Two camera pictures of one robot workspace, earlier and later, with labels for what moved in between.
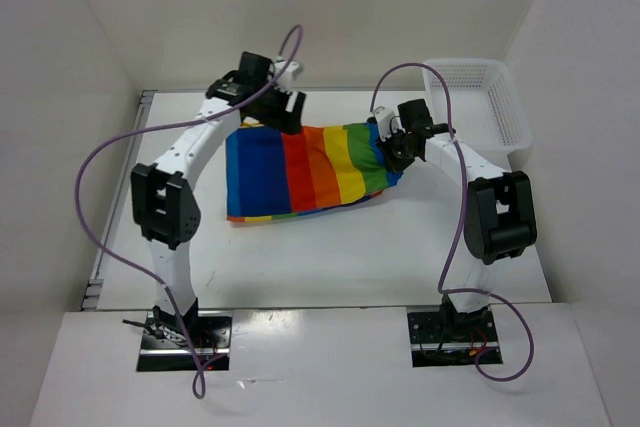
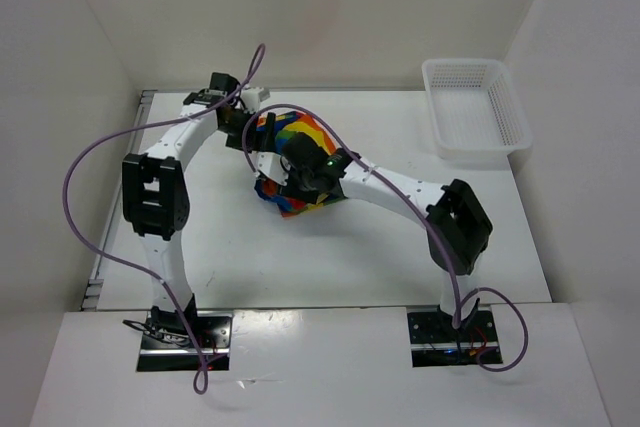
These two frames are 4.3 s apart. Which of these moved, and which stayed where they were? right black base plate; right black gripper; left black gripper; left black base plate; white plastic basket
Moved: right black gripper; left black gripper
Stayed: white plastic basket; left black base plate; right black base plate
